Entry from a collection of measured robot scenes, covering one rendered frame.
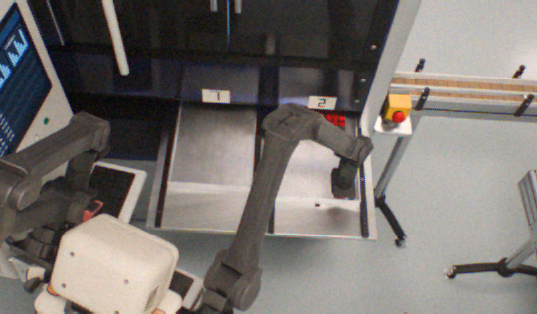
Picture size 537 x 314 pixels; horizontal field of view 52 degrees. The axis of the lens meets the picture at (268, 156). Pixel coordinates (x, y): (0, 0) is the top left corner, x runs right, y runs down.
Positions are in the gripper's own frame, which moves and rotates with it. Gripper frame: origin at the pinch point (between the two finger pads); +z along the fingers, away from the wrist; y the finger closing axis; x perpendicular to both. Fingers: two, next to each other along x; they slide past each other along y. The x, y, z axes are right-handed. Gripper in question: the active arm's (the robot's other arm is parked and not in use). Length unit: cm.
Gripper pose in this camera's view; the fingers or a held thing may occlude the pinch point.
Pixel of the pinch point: (339, 198)
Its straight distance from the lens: 171.4
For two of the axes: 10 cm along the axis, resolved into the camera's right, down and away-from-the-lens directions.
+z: -0.6, 6.1, 7.9
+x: -10.0, -0.5, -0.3
